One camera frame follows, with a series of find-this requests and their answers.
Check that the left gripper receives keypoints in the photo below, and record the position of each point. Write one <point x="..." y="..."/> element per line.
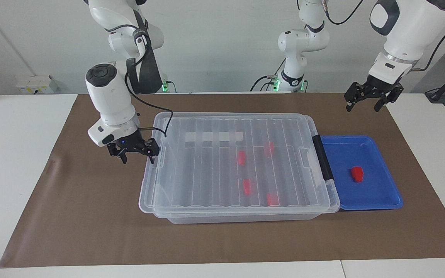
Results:
<point x="383" y="87"/>

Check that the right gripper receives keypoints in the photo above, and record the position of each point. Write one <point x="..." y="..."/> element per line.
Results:
<point x="126" y="142"/>

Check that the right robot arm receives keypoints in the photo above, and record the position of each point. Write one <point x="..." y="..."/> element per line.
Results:
<point x="110" y="96"/>

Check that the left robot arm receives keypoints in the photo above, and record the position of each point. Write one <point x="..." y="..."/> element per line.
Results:
<point x="408" y="34"/>

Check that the red block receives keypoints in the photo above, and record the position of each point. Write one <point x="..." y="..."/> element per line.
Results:
<point x="357" y="173"/>
<point x="272" y="199"/>
<point x="241" y="157"/>
<point x="269" y="149"/>
<point x="247" y="187"/>

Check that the black box latch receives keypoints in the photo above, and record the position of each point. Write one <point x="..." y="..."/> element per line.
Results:
<point x="323" y="158"/>

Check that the white power socket box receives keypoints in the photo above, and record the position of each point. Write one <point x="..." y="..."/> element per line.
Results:
<point x="35" y="84"/>

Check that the clear plastic storage box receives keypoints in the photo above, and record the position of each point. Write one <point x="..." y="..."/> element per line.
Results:
<point x="245" y="219"/>

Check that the clear plastic lid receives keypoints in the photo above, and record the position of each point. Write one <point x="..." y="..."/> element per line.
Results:
<point x="207" y="173"/>

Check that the blue plastic tray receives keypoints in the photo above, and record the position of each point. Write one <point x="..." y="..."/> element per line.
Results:
<point x="377" y="193"/>

